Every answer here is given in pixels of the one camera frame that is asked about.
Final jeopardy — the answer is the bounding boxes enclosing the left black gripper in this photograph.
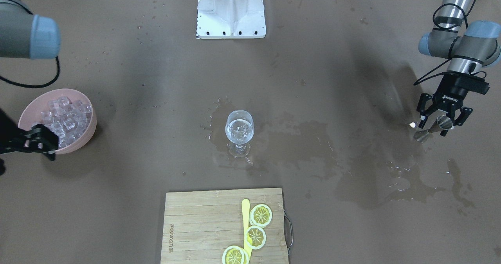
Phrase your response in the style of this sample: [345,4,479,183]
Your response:
[416,75,473,137]

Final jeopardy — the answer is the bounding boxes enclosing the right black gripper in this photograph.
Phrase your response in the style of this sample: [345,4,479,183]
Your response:
[0,110,59,161]

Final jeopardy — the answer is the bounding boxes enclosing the steel jigger measuring cup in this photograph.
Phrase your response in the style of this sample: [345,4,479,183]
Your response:
[413,115,453,143]

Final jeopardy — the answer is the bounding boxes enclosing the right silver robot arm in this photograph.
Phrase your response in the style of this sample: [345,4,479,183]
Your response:
[0,0,61,161]

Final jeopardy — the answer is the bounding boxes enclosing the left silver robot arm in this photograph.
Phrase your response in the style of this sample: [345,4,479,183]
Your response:
[417,0,500,137]

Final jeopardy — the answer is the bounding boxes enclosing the pink bowl of ice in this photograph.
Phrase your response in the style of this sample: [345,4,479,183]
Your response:
[18,89,97,154]

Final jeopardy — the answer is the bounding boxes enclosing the clear wine glass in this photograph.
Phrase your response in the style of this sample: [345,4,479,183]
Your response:
[225,110,255,158]

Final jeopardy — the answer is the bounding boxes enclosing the bamboo cutting board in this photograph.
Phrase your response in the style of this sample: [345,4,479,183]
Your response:
[160,188,290,264]

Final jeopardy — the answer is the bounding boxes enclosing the yellow lemon slice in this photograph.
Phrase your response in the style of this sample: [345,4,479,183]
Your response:
[221,246,249,264]
[243,225,267,250]
[249,204,273,228]

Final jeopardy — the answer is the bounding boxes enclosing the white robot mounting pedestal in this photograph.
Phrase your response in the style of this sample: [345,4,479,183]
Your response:
[196,0,267,39]

